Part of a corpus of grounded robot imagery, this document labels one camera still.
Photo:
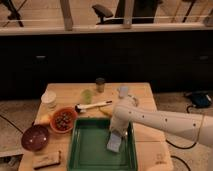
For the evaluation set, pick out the green plastic tray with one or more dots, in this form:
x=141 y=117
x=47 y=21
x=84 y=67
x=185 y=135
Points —
x=88 y=148

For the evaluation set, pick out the white lidded cup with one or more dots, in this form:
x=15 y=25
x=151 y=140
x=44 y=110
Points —
x=49 y=99

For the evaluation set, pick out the wooden block brush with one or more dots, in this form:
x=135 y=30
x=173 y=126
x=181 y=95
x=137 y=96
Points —
x=45 y=160

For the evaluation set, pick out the yellow banana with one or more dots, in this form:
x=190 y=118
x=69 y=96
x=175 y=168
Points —
x=106 y=111

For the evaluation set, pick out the yellow fruit piece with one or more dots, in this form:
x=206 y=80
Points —
x=45 y=120

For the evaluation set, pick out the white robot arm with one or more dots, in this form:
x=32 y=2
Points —
x=194 y=127

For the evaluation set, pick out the brown spice jar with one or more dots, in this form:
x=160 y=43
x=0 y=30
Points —
x=100 y=84

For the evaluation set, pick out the grey blue sponge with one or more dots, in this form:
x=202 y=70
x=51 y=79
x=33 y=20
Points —
x=114 y=143

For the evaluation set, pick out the dark bag on floor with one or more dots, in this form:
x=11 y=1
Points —
x=199 y=99

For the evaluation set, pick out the green translucent cup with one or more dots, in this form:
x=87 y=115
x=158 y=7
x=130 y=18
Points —
x=86 y=96

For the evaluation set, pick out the dark cabinet counter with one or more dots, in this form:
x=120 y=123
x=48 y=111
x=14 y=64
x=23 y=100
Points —
x=168 y=60

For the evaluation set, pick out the dark purple bowl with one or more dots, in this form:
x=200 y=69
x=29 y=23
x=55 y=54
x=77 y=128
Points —
x=35 y=138

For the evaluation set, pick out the black office chair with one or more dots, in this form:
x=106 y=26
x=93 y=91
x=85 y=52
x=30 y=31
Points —
x=105 y=15

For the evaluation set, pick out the pale blue small cup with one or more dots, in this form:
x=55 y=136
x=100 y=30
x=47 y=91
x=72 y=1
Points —
x=123 y=91

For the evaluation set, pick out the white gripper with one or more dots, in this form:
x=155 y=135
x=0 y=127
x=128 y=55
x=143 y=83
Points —
x=119 y=126

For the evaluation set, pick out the orange bowl with nuts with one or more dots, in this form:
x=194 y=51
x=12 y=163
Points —
x=62 y=121

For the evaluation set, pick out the white handled tool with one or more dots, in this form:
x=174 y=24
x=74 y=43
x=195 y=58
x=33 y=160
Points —
x=81 y=108

